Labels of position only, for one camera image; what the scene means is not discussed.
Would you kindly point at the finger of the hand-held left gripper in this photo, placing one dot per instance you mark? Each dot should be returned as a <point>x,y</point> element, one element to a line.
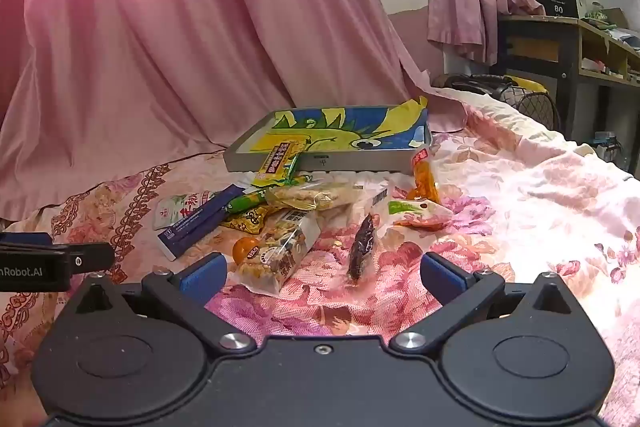
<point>90,256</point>

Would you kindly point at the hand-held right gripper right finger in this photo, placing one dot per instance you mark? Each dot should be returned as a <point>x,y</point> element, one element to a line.
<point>442,277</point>

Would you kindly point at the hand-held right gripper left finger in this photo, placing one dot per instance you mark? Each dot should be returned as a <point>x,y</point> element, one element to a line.
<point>202,279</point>

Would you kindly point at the dark blue stick packet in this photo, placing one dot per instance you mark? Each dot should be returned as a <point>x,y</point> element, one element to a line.
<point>200,224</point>

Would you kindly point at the golden snack packet brown print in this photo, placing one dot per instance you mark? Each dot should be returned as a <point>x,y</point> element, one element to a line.
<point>247,222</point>

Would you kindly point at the clear crispy grain snack packet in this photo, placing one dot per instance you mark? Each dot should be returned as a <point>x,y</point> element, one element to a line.
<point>280,257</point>

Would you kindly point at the white green orange packet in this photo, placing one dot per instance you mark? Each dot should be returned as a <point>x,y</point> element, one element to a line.
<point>417,209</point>

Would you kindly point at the white packet with red print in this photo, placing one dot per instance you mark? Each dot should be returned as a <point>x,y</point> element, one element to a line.
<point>180,207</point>

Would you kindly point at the dark dried fruit packet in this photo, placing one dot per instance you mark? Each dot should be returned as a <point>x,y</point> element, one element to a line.
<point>361,247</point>

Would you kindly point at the green sausage packet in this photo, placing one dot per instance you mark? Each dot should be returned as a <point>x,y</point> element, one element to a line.
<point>245,202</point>

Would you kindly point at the clear white barcode packet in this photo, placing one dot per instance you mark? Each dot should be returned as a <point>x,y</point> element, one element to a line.
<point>372,204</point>

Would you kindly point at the orange sausage packet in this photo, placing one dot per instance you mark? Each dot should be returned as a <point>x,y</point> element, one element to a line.
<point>425,177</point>

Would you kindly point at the pink floral blanket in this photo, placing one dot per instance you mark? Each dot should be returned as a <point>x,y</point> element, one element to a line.
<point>525,207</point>

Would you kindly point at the clear rice cracker packet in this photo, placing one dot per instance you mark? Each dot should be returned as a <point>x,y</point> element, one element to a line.
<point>310,196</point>

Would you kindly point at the black bag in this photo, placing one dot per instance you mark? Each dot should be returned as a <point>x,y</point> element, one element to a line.
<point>475,82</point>

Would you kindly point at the yellow bag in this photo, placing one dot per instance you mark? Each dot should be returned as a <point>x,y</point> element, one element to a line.
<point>530,83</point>

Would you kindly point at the large pink curtain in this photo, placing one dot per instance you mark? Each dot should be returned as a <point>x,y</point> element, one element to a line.
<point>150,32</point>

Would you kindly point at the wooden desk with shelves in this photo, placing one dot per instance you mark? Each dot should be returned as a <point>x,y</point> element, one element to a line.
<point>570,57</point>

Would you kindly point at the black box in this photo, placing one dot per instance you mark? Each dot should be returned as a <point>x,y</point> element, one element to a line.
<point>550,2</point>

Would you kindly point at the cardboard box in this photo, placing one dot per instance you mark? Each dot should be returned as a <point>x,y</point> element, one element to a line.
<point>615,17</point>

